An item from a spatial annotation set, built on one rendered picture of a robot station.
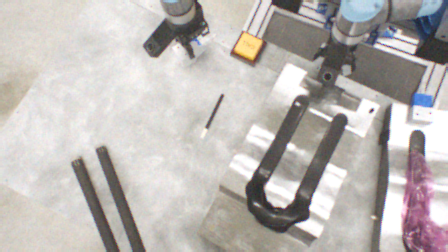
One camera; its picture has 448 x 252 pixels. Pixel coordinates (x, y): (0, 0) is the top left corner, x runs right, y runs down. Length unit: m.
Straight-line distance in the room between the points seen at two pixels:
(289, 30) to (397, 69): 0.47
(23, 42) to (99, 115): 1.20
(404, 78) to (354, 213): 0.91
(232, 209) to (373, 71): 1.06
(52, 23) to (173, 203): 1.45
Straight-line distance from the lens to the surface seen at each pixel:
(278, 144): 1.17
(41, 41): 2.45
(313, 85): 1.25
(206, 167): 1.25
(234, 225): 1.17
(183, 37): 1.17
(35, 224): 2.23
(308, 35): 2.03
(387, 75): 2.02
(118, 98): 1.34
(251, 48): 1.30
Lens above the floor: 2.02
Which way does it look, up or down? 75 degrees down
